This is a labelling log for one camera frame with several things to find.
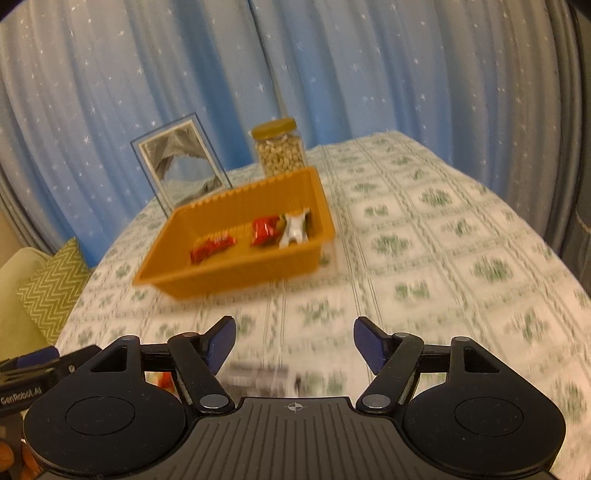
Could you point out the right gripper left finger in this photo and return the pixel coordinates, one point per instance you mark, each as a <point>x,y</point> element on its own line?
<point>197,358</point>

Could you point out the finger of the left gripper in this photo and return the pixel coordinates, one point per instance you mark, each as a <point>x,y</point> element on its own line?
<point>58,369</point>
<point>38,357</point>

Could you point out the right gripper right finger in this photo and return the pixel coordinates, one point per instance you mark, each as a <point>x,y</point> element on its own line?
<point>394,360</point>

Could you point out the dark red candy packet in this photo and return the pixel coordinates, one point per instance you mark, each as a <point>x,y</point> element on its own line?
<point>210,247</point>

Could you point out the red cartoon snack packet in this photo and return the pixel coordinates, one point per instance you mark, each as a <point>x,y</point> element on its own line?
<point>267,230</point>

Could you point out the silver green snack wrapper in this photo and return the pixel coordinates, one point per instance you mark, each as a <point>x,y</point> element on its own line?
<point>295,230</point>

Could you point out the person's hand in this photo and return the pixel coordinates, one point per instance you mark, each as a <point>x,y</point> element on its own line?
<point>17,462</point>

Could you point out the cream sofa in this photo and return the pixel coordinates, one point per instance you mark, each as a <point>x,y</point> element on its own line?
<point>19,335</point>

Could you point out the green zigzag cushion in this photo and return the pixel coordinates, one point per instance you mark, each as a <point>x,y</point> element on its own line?
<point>51,293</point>

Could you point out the green floral tablecloth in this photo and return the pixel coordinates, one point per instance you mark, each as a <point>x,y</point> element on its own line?
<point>419,247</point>

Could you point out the orange plastic tray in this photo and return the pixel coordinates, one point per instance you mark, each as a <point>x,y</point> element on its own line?
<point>167,265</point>

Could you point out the blue framed sand picture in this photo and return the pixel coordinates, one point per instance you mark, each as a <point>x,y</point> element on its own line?
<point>180,163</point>

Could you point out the cashew jar gold lid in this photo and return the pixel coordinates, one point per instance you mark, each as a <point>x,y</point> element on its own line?
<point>279,147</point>

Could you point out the blue star curtain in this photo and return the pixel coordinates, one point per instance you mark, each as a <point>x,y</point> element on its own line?
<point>492,87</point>

